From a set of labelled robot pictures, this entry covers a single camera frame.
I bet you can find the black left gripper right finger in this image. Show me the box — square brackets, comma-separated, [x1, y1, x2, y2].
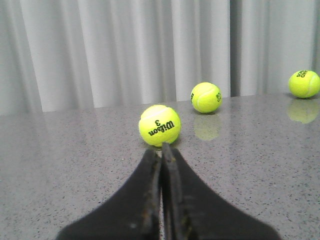
[161, 143, 281, 240]

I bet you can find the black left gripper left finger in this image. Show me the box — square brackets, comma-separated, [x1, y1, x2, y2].
[57, 149, 161, 240]

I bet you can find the Wilson 3 tennis ball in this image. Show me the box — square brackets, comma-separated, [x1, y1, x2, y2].
[138, 104, 181, 147]

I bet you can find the Roland Garros tennis ball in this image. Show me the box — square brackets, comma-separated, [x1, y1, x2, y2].
[190, 82, 223, 114]

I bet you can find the far left tennis ball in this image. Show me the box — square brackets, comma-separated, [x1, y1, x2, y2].
[288, 70, 320, 99]

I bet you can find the grey pleated curtain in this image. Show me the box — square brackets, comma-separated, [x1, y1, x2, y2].
[0, 0, 320, 116]

